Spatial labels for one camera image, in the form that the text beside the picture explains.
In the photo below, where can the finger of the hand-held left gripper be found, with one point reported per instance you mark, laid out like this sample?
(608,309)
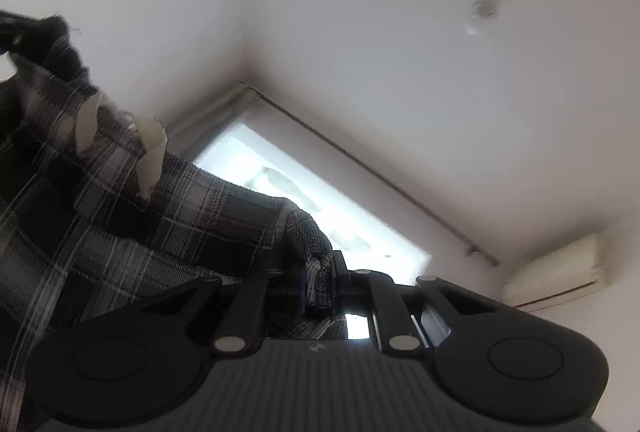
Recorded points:
(11,31)

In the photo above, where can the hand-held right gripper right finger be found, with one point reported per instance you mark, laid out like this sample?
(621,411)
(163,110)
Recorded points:
(382,303)

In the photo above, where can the curtain rail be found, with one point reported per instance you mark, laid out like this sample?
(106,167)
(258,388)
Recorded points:
(380,179)

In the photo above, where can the small ceiling fixture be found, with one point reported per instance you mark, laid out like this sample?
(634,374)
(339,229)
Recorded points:
(481,14)

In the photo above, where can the bright window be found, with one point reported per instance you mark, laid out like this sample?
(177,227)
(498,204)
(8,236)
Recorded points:
(350,222)

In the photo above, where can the white wall air conditioner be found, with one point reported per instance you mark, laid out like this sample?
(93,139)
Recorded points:
(550,277)

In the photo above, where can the black white plaid shirt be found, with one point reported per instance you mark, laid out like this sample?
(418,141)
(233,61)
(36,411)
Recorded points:
(150,222)

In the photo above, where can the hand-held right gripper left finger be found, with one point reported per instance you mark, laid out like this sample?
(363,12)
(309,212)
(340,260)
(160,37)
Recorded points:
(254,303)

